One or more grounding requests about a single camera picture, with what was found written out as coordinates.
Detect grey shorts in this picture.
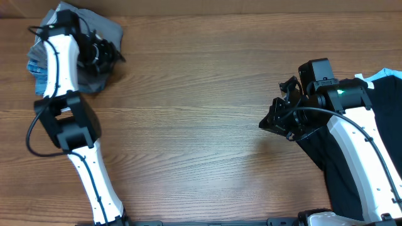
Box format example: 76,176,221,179
27,1,123,93

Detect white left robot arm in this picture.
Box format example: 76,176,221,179
29,9,131,225

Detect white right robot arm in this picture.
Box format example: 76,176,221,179
259,58,401,225

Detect folded blue denim jeans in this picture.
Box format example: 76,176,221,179
27,60,48,95

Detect black t-shirt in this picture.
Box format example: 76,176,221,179
297,76,401,220

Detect light blue garment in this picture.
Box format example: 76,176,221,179
364,68,402,82

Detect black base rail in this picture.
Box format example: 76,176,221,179
131,217,298,226

